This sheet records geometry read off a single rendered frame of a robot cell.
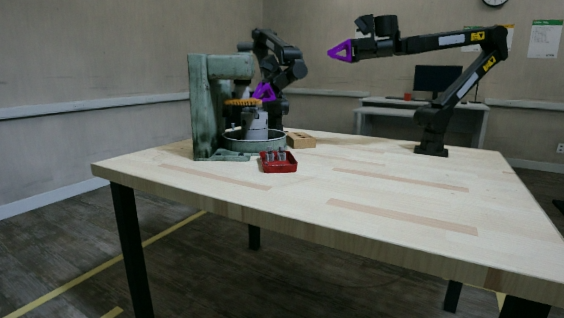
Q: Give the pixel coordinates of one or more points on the orange toothed gear disc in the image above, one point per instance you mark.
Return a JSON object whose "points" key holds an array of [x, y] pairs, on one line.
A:
{"points": [[242, 92]]}

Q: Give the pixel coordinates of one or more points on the wooden block with three holes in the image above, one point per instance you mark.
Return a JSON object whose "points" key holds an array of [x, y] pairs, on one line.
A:
{"points": [[300, 140]]}

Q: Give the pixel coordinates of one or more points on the red rectangular tray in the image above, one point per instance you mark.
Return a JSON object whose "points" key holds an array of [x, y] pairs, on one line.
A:
{"points": [[275, 166]]}

